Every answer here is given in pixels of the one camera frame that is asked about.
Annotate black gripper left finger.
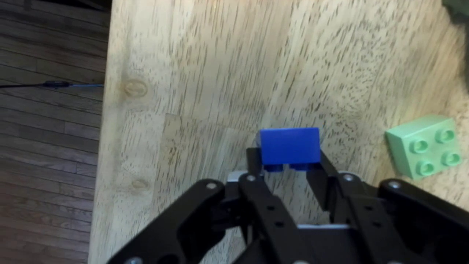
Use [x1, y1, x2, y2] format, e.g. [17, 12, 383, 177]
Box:
[108, 147, 304, 264]

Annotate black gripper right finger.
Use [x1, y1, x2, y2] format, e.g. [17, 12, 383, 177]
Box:
[306, 145, 469, 264]

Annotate blue toy building block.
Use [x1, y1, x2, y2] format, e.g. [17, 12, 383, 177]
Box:
[257, 128, 322, 173]

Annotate light green toy building block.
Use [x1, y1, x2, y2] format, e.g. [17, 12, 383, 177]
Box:
[383, 114, 462, 180]

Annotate bluish grey floor cable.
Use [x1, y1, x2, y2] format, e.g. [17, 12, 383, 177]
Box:
[0, 79, 103, 92]

